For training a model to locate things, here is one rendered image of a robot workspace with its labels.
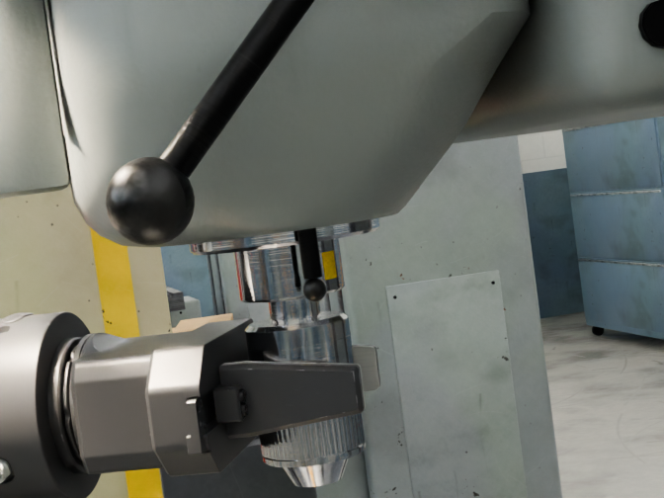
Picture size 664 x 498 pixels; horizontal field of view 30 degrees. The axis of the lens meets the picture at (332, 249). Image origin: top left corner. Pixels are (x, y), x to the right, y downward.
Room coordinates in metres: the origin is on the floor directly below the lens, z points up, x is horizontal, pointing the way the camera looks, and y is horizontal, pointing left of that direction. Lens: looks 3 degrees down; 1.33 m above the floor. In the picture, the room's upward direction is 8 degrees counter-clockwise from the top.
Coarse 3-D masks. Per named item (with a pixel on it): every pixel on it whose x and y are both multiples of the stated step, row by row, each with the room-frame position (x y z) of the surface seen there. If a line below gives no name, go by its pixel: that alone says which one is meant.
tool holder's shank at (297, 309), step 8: (272, 304) 0.55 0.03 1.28; (280, 304) 0.55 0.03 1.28; (288, 304) 0.54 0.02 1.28; (296, 304) 0.54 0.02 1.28; (304, 304) 0.55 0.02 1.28; (312, 304) 0.55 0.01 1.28; (272, 312) 0.55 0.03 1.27; (280, 312) 0.55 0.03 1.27; (288, 312) 0.54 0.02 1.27; (296, 312) 0.54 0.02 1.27; (304, 312) 0.55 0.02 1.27; (312, 312) 0.55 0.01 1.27; (320, 312) 0.55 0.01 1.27; (272, 320) 0.55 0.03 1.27; (280, 320) 0.55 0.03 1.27; (288, 320) 0.54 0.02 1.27; (296, 320) 0.55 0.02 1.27
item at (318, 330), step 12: (324, 312) 0.57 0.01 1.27; (336, 312) 0.56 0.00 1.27; (252, 324) 0.56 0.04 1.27; (264, 324) 0.55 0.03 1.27; (276, 324) 0.54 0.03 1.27; (288, 324) 0.54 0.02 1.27; (300, 324) 0.53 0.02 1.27; (312, 324) 0.53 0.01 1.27; (324, 324) 0.54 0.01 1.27; (336, 324) 0.54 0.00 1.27; (348, 324) 0.55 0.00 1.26; (252, 336) 0.54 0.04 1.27; (264, 336) 0.54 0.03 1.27; (276, 336) 0.53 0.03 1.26; (288, 336) 0.53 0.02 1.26; (300, 336) 0.53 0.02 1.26; (312, 336) 0.53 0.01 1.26; (324, 336) 0.54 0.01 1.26; (336, 336) 0.54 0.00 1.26; (252, 348) 0.54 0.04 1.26; (264, 348) 0.54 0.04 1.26; (276, 348) 0.53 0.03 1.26; (288, 348) 0.53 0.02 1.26
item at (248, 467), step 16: (256, 448) 0.97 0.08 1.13; (240, 464) 0.97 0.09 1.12; (256, 464) 0.97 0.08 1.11; (176, 480) 0.96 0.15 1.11; (192, 480) 0.97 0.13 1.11; (208, 480) 0.97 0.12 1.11; (224, 480) 0.97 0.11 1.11; (240, 480) 0.97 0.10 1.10; (256, 480) 0.97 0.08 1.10; (272, 480) 0.97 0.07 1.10; (288, 480) 0.97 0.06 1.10; (176, 496) 0.96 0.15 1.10; (192, 496) 0.97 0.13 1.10; (208, 496) 0.97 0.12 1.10; (224, 496) 0.97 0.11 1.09; (240, 496) 0.97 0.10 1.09; (256, 496) 0.97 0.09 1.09; (272, 496) 0.97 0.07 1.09; (288, 496) 0.97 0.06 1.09; (304, 496) 0.97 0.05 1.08
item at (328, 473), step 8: (320, 464) 0.54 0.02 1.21; (328, 464) 0.54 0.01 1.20; (336, 464) 0.54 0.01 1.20; (344, 464) 0.55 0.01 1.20; (288, 472) 0.55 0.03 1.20; (296, 472) 0.54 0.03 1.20; (304, 472) 0.54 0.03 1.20; (312, 472) 0.54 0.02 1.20; (320, 472) 0.54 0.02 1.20; (328, 472) 0.54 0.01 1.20; (336, 472) 0.55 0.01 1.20; (296, 480) 0.55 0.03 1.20; (304, 480) 0.54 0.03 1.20; (312, 480) 0.54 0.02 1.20; (320, 480) 0.54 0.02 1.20; (328, 480) 0.55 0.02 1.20; (336, 480) 0.55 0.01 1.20
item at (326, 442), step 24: (264, 360) 0.54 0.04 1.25; (288, 360) 0.53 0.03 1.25; (312, 360) 0.53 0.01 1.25; (336, 360) 0.54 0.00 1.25; (288, 432) 0.54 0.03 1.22; (312, 432) 0.53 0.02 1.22; (336, 432) 0.54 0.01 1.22; (360, 432) 0.55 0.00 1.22; (264, 456) 0.55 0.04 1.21; (288, 456) 0.54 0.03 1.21; (312, 456) 0.53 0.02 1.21; (336, 456) 0.54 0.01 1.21
